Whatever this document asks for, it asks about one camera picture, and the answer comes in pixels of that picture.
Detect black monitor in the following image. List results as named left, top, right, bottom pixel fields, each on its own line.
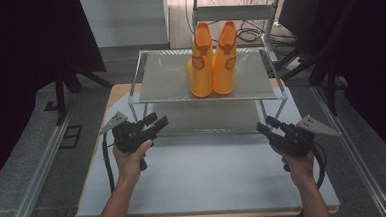
left=276, top=0, right=327, bottom=41

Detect grey metal stand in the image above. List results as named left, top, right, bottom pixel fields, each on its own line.
left=189, top=0, right=286, bottom=68

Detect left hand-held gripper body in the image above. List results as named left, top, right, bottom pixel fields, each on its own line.
left=97, top=109, right=159, bottom=174

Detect yellow rubber rain boot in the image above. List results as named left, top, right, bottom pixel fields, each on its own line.
left=184, top=21, right=216, bottom=100
left=208, top=19, right=241, bottom=96

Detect aluminium floor rail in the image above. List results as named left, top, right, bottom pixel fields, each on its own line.
left=0, top=103, right=84, bottom=217
left=311, top=81, right=386, bottom=217

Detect black tripod stand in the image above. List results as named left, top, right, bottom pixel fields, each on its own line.
left=277, top=44, right=350, bottom=120
left=41, top=68, right=117, bottom=128

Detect person's left hand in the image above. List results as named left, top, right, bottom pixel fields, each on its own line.
left=112, top=139, right=156, bottom=188

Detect dark curtain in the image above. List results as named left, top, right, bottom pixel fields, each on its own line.
left=303, top=0, right=386, bottom=174
left=0, top=0, right=113, bottom=193

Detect white table mat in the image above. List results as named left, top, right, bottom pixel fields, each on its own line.
left=70, top=80, right=341, bottom=217

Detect black floor cables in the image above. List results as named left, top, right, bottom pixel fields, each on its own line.
left=184, top=0, right=300, bottom=53

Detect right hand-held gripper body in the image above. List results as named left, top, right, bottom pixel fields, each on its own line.
left=269, top=113, right=342, bottom=173

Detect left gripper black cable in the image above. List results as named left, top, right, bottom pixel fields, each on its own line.
left=100, top=132, right=117, bottom=196

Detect two-tier metal shoe rack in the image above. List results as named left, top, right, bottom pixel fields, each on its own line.
left=125, top=43, right=291, bottom=142

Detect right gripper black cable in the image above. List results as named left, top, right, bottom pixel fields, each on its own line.
left=286, top=141, right=331, bottom=217

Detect black floor bracket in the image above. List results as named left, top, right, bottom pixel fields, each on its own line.
left=58, top=124, right=85, bottom=151

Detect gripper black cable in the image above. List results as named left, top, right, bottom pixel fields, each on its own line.
left=100, top=132, right=117, bottom=196
left=286, top=141, right=331, bottom=217

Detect person's right hand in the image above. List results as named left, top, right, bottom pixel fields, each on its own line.
left=270, top=143, right=318, bottom=189

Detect white cabinet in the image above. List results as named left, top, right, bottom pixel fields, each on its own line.
left=79, top=0, right=172, bottom=50

